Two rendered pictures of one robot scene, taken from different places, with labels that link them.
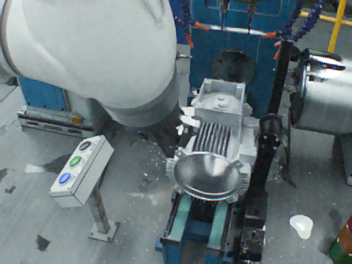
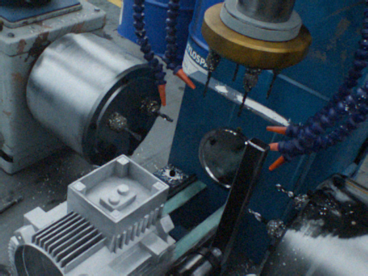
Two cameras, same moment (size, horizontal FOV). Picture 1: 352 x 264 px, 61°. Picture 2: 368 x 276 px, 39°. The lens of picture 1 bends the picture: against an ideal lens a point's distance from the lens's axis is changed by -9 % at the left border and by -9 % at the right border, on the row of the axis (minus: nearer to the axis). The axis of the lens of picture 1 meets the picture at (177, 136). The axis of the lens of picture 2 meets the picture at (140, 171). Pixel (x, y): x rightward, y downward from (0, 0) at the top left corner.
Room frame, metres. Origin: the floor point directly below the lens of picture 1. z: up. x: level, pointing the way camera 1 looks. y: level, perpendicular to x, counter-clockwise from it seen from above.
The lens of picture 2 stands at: (0.08, -0.33, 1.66)
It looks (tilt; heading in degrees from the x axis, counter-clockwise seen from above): 40 degrees down; 21
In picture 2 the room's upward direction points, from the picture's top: 11 degrees clockwise
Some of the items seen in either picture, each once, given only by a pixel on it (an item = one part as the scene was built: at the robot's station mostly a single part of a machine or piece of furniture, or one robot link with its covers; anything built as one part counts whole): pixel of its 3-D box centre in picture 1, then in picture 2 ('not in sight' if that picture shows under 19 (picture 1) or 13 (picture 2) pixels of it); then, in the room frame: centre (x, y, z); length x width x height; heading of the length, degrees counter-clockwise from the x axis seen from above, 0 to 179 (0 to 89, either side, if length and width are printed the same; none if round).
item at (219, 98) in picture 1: (220, 107); (117, 202); (0.61, -0.10, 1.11); 0.12 x 0.11 x 0.07; 166
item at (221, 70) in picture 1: (233, 68); (227, 160); (0.95, -0.19, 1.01); 0.15 x 0.02 x 0.15; 76
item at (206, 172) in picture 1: (214, 148); (93, 255); (0.57, -0.09, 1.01); 0.20 x 0.19 x 0.19; 166
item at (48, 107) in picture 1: (64, 69); (15, 64); (1.01, 0.41, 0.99); 0.35 x 0.31 x 0.37; 76
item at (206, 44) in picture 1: (234, 70); (238, 163); (1.01, -0.20, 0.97); 0.30 x 0.11 x 0.34; 76
